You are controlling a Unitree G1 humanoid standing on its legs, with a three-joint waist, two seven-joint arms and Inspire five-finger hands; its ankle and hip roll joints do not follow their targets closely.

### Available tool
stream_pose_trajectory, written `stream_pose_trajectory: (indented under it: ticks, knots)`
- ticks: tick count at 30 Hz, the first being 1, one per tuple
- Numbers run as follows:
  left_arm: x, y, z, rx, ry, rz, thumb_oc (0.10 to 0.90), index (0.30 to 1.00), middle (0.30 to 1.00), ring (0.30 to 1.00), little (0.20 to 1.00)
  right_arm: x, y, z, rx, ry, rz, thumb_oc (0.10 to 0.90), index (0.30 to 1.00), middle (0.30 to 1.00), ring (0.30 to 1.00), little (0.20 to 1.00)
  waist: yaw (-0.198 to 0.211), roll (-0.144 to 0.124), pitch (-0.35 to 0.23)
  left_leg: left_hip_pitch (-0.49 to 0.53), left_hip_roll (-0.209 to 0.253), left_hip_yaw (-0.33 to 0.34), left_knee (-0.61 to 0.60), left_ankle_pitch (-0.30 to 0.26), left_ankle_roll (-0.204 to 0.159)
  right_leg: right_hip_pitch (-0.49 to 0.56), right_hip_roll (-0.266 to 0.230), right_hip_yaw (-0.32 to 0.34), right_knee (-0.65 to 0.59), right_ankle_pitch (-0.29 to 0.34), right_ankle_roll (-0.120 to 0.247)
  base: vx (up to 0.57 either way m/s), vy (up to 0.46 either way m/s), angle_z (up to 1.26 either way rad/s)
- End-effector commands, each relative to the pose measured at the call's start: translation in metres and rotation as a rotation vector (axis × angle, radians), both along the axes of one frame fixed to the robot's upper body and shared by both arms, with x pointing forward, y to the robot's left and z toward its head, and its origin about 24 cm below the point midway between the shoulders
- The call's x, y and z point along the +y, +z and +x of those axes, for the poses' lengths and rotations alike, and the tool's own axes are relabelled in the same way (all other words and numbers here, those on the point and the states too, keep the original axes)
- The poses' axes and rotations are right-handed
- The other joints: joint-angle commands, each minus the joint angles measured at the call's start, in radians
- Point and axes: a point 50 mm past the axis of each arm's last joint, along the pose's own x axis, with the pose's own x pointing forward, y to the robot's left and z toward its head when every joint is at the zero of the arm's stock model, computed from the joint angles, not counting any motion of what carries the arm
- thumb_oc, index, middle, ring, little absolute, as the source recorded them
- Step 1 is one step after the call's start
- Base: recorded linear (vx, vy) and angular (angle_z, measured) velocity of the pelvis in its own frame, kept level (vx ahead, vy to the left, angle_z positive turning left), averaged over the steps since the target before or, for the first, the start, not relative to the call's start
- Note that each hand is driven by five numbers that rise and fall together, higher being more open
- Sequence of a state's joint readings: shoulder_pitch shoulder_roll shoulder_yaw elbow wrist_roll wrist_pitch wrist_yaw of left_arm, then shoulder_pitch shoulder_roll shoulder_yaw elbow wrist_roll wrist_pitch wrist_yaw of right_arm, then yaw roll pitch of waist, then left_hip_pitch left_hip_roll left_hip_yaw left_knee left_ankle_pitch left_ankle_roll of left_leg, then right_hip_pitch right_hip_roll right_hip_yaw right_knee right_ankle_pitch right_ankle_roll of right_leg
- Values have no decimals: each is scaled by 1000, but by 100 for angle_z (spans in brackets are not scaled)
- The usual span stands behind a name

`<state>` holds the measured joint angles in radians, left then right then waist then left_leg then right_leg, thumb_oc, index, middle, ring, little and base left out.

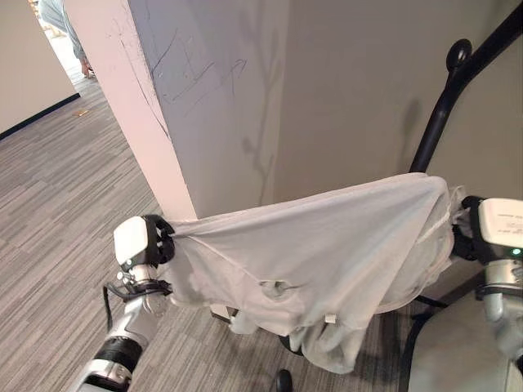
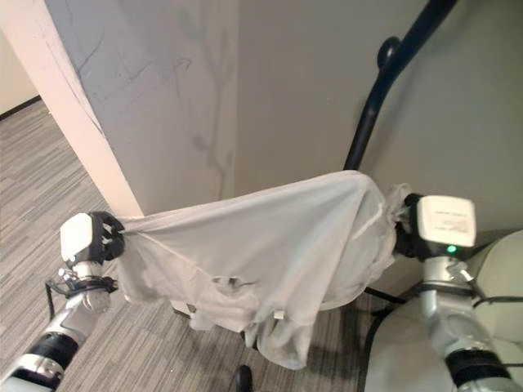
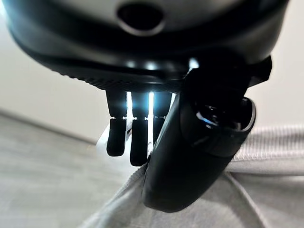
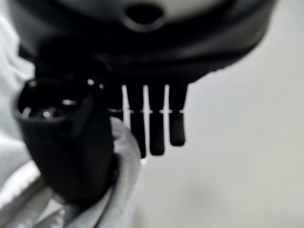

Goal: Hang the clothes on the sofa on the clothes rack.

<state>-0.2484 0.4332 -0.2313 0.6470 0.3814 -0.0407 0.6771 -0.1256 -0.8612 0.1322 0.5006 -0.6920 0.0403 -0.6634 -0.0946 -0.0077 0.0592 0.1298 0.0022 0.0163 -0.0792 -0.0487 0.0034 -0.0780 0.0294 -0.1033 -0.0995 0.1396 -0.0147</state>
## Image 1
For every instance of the black metal clothes rack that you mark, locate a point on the black metal clothes rack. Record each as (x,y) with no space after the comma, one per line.
(449,110)

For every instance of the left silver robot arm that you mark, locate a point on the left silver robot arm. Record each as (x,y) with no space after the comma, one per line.
(122,326)

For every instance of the white t-shirt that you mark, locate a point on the white t-shirt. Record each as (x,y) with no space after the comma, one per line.
(310,257)

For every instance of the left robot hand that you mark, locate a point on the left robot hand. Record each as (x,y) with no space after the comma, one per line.
(135,241)

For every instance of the person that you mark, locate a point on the person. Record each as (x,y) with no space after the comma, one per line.
(69,32)

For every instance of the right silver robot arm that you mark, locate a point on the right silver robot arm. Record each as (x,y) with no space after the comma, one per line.
(504,302)

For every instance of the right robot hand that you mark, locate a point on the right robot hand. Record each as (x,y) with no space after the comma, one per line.
(496,228)

